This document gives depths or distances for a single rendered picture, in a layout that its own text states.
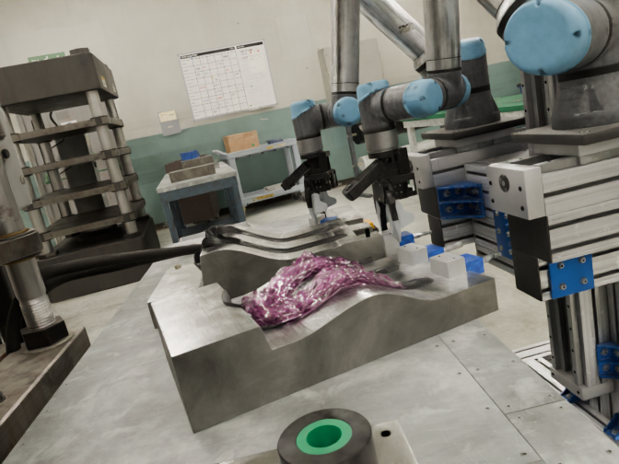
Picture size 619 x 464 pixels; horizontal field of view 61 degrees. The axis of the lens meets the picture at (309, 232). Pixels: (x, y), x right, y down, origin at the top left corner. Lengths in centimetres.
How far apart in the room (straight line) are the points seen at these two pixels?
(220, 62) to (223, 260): 655
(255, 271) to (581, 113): 68
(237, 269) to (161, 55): 658
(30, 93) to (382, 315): 446
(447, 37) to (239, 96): 641
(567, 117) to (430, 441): 67
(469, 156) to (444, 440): 99
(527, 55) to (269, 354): 62
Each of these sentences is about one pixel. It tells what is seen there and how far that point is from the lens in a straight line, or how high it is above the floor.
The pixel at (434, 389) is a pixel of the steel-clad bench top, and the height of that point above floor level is 80.
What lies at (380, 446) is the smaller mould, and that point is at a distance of 50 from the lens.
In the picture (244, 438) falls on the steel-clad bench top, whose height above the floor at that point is 80.
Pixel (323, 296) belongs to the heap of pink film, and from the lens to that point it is 78.
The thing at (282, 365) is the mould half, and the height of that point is 84.
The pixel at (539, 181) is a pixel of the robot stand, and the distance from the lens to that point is 99.
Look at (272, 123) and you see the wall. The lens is 757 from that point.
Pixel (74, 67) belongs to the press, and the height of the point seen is 191.
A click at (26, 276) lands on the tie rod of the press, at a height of 95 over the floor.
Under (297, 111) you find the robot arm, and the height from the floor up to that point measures 117.
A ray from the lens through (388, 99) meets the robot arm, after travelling 115.
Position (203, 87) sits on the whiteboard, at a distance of 750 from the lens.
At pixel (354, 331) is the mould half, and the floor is 85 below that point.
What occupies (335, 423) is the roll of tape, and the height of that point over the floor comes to 90.
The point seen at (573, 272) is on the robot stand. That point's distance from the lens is 112.
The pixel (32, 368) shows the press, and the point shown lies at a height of 78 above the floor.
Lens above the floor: 116
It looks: 13 degrees down
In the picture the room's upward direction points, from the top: 12 degrees counter-clockwise
